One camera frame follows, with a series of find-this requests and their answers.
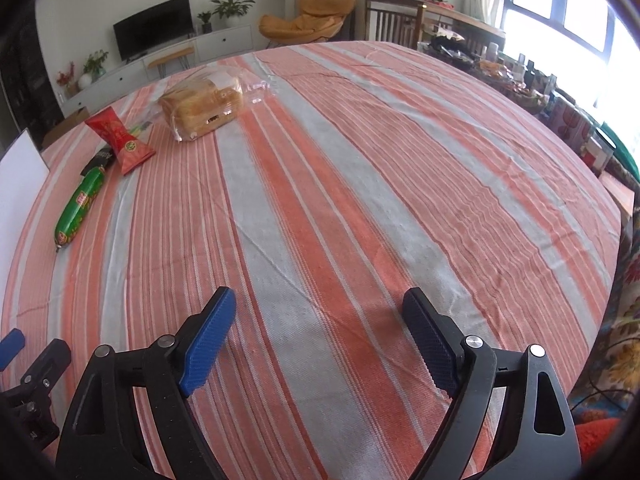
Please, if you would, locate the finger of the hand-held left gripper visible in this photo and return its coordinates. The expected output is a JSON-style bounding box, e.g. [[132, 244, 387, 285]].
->
[[0, 339, 72, 453], [0, 328, 25, 373]]

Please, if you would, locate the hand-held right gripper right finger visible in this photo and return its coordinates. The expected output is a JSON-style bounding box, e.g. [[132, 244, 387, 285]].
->
[[402, 287, 583, 480]]

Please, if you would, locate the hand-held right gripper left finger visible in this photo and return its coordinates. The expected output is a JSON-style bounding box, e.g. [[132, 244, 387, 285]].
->
[[55, 286, 237, 480]]

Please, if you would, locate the striped orange white cloth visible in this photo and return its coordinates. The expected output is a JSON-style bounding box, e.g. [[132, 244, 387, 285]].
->
[[0, 40, 623, 480]]

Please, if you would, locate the green sausage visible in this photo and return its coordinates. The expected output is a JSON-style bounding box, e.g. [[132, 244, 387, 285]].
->
[[54, 167, 107, 252]]

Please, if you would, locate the orange fluffy cushion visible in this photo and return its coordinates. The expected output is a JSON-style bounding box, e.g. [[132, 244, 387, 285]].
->
[[572, 417, 628, 466]]

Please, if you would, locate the floral patterned cloth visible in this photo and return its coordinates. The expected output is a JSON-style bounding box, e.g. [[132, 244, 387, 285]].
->
[[570, 200, 640, 413]]

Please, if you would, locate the black snack packet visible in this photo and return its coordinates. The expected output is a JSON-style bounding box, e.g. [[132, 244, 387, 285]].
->
[[80, 145, 116, 178]]

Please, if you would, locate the red snack packet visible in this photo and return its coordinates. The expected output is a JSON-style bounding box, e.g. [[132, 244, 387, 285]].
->
[[84, 108, 156, 176]]

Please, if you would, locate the cardboard box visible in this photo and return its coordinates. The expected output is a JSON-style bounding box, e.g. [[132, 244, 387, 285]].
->
[[41, 107, 91, 152]]

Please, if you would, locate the bagged bread loaf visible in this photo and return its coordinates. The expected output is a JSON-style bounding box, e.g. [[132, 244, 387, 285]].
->
[[158, 67, 275, 143]]

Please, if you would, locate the pile of assorted household goods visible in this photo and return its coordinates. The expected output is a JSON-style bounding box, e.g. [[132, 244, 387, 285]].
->
[[417, 30, 640, 183]]

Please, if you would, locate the red flower arrangement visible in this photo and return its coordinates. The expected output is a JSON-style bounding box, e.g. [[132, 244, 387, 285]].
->
[[55, 62, 77, 100]]

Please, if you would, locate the wooden top side table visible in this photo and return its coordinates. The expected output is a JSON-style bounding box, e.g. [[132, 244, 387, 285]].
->
[[144, 46, 196, 79]]

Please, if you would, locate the green plant in white vase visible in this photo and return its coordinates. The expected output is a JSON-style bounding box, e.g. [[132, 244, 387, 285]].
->
[[77, 50, 109, 90]]

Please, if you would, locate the white television cabinet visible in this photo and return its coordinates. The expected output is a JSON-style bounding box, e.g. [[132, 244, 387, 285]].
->
[[60, 24, 253, 113]]

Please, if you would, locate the black flat television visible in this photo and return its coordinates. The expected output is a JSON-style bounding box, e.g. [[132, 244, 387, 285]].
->
[[113, 0, 193, 63]]

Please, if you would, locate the wooden slatted crib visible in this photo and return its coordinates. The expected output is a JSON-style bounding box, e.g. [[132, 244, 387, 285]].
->
[[365, 0, 507, 57]]

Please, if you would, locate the large leafy potted plant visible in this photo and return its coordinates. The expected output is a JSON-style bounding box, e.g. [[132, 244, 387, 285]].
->
[[211, 0, 257, 29]]

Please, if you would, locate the orange lounge chair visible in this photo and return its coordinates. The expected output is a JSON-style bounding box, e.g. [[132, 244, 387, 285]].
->
[[258, 0, 357, 50]]

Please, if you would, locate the large bright window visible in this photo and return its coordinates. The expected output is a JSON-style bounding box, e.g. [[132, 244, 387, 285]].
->
[[500, 0, 640, 128]]

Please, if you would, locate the black wall cabinet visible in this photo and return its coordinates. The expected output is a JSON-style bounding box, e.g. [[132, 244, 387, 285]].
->
[[0, 7, 66, 136]]

